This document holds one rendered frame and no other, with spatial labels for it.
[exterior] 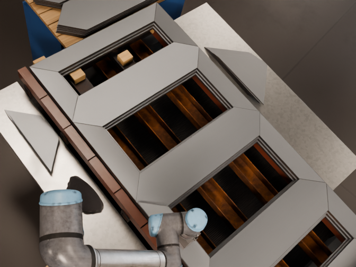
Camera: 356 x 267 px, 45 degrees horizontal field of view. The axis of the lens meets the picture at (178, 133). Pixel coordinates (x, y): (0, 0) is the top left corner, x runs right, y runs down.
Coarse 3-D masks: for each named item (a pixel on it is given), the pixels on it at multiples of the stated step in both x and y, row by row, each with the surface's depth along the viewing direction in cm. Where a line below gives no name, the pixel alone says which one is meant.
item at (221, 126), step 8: (216, 120) 200; (224, 120) 201; (216, 128) 198; (224, 128) 199; (232, 128) 200; (224, 136) 197; (232, 136) 198; (240, 136) 199; (232, 144) 196; (240, 144) 197
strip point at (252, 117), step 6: (240, 108) 205; (246, 114) 204; (252, 114) 205; (258, 114) 206; (246, 120) 203; (252, 120) 204; (258, 120) 204; (252, 126) 202; (258, 126) 203; (258, 132) 201
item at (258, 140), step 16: (144, 32) 218; (160, 32) 219; (112, 48) 210; (80, 64) 202; (208, 80) 209; (160, 96) 203; (64, 112) 189; (128, 112) 195; (224, 112) 206; (272, 160) 201; (208, 176) 188; (288, 176) 198; (128, 192) 178; (336, 224) 190
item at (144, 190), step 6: (144, 180) 181; (138, 186) 179; (144, 186) 179; (150, 186) 180; (138, 192) 178; (144, 192) 178; (150, 192) 179; (144, 198) 177; (150, 198) 178; (156, 198) 178; (162, 204) 177
